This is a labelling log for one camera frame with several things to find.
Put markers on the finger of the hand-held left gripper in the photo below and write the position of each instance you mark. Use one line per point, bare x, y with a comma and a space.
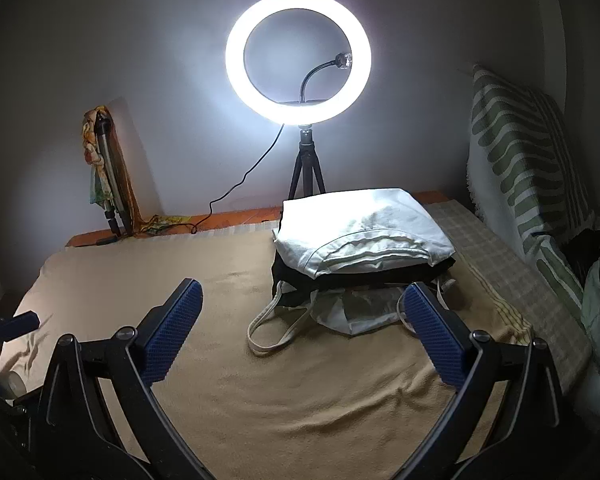
22, 324

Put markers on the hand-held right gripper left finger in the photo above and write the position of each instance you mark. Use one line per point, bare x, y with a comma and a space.
175, 330

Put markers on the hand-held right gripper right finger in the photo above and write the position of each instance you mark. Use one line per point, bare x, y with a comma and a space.
435, 335

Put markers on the white t-shirt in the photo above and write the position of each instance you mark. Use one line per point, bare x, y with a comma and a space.
360, 225

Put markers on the white tote bag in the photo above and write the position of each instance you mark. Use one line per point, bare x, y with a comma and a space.
345, 315

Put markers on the orange patterned bedsheet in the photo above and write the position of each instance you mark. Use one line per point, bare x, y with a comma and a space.
230, 220

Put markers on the beige blanket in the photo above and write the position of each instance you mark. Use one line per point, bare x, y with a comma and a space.
290, 400

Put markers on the pale green cloth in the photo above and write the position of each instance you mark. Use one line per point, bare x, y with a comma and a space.
597, 300

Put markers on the colourful patterned cloth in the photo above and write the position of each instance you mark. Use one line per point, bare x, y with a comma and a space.
91, 160

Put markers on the dark cloth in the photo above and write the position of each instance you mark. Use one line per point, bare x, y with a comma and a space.
587, 240

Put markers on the silver folded tripod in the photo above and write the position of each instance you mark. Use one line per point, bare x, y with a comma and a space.
105, 160

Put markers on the green striped pillow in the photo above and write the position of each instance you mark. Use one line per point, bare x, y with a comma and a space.
520, 160

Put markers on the black gooseneck phone holder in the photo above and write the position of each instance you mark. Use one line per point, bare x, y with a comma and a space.
307, 80

